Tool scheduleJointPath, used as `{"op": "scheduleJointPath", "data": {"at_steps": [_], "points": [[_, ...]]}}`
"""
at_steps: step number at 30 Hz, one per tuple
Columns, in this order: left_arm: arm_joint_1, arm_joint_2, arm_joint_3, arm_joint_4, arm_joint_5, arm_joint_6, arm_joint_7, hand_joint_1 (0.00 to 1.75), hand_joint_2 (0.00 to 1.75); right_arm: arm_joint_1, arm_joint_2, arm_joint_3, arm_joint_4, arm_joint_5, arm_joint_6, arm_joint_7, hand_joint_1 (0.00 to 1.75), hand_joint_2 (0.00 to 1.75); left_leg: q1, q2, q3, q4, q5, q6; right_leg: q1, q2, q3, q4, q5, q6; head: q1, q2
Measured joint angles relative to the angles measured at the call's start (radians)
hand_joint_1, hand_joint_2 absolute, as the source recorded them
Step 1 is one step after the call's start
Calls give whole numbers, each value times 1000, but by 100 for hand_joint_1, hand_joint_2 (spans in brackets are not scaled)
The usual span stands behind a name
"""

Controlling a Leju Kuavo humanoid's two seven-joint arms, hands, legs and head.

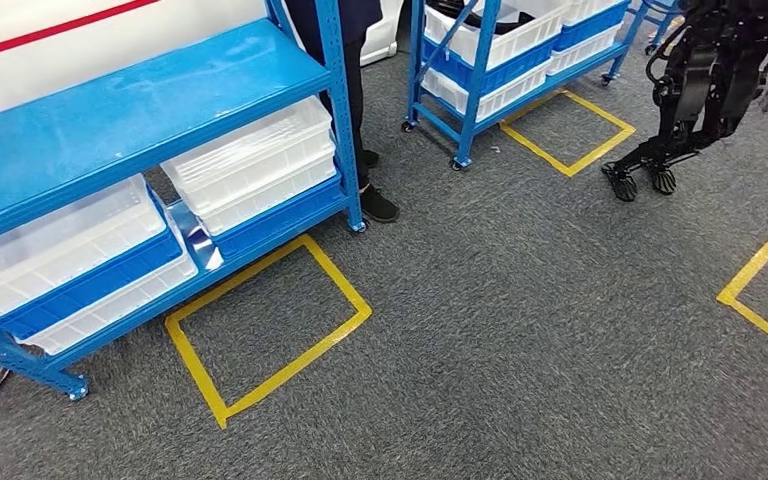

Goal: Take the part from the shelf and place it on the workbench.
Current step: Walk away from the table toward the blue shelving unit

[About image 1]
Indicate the blue metal shelf rack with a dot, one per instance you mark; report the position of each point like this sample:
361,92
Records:
126,112
477,79

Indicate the black plastic car part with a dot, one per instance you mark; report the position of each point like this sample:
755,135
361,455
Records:
516,26

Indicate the clear plastic bin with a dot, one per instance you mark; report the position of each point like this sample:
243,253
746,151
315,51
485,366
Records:
59,245

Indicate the person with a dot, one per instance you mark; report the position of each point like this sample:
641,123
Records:
365,16

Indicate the white plastic bin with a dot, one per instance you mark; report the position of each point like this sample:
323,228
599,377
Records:
251,152
271,202
583,8
583,50
523,40
112,318
510,96

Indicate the black humanoid robot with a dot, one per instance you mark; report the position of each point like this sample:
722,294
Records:
695,79

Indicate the white car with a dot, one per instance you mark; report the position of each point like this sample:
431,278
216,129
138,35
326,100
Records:
92,60

